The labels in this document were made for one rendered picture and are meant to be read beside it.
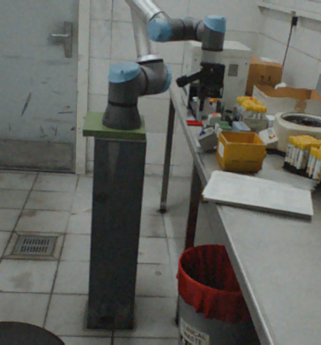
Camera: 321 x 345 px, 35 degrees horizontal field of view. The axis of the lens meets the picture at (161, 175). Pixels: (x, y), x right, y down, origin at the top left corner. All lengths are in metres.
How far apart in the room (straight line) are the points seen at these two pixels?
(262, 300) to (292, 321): 0.07
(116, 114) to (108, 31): 1.82
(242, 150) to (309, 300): 0.71
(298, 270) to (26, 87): 2.88
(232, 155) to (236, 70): 0.85
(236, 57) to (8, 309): 1.55
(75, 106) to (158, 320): 1.88
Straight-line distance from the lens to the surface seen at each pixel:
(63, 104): 3.75
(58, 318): 2.39
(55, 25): 3.66
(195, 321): 1.98
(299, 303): 1.07
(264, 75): 2.87
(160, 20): 1.72
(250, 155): 1.68
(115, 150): 1.93
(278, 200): 1.48
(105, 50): 3.71
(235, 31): 3.77
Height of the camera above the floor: 1.46
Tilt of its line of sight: 22 degrees down
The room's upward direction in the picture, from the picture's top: 5 degrees clockwise
